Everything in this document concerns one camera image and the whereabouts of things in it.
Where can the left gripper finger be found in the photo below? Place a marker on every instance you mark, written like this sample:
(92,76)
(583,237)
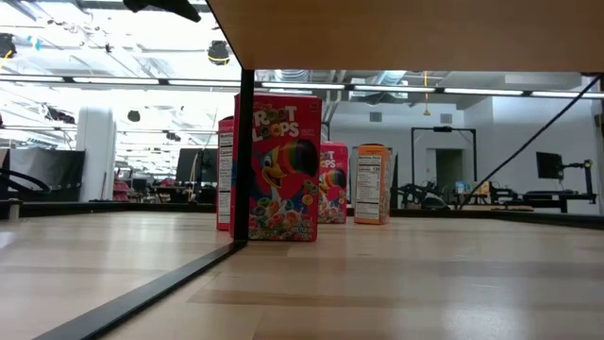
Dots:
(165,5)

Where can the colourful background boxes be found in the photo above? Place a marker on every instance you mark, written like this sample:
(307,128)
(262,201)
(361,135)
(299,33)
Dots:
(472,187)

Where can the orange Mini Wheats box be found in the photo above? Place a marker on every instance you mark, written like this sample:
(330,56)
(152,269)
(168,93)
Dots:
(373,189)

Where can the black aluminium table frame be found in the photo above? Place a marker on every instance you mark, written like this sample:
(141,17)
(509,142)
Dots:
(118,207)

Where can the dark grey partition screen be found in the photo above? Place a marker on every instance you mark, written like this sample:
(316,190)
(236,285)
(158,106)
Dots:
(56,172)

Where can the small black mounted monitor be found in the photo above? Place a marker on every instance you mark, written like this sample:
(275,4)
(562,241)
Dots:
(549,165)

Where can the black ceiling dome device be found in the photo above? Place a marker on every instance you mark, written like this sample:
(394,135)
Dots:
(218,51)

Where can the wooden shelf on black posts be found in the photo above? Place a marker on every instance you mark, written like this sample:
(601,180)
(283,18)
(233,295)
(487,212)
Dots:
(401,33)

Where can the black background robot arm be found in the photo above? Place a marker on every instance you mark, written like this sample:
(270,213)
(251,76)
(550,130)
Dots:
(424,200)

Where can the small grey cylinder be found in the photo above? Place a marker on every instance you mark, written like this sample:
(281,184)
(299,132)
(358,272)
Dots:
(14,210)

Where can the white pillar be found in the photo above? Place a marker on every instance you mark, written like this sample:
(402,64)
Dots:
(96,156)

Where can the white ceiling light strip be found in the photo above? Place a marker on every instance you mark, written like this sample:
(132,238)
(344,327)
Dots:
(483,91)
(557,94)
(203,83)
(33,78)
(394,89)
(302,86)
(115,80)

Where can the black desk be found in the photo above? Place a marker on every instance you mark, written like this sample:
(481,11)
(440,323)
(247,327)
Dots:
(561,200)

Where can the black computer monitor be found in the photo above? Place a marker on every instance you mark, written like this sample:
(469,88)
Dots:
(184,165)

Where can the red Froot Loops box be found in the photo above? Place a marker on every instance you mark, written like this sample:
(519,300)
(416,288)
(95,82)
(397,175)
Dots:
(334,189)
(225,179)
(288,189)

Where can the black rectangular stand frame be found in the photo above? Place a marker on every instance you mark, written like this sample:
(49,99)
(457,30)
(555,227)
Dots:
(443,129)

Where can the grey wall vent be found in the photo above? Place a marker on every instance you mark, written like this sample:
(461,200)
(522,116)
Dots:
(375,117)
(446,118)

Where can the black curved hoop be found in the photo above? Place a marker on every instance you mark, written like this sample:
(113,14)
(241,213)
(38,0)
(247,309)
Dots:
(21,173)

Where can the small round black hanging device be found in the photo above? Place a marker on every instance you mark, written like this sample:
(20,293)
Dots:
(134,115)

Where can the red background object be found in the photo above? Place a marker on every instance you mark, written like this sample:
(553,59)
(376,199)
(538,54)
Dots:
(121,189)

